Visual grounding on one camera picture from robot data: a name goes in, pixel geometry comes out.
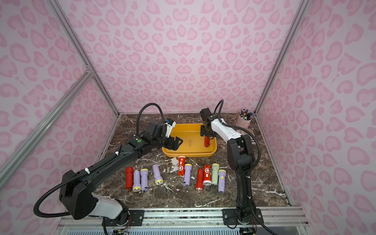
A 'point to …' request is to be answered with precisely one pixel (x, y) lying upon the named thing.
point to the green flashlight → (215, 174)
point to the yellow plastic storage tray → (193, 145)
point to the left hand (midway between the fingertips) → (178, 138)
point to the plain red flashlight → (199, 184)
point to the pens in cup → (245, 115)
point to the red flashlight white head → (207, 180)
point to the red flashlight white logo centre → (181, 160)
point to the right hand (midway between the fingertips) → (207, 133)
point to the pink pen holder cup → (243, 123)
